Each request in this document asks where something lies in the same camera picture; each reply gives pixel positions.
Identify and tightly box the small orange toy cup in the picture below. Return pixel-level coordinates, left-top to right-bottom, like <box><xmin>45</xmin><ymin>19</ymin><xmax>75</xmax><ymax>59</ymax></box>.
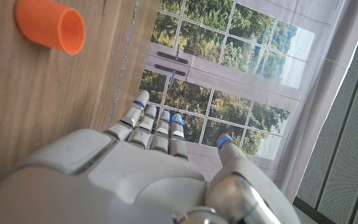
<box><xmin>14</xmin><ymin>0</ymin><xmax>86</xmax><ymax>56</ymax></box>

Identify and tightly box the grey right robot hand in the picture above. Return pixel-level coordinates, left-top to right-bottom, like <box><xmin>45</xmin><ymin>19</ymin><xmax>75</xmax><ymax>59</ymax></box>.
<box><xmin>0</xmin><ymin>90</ymin><xmax>301</xmax><ymax>224</ymax></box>

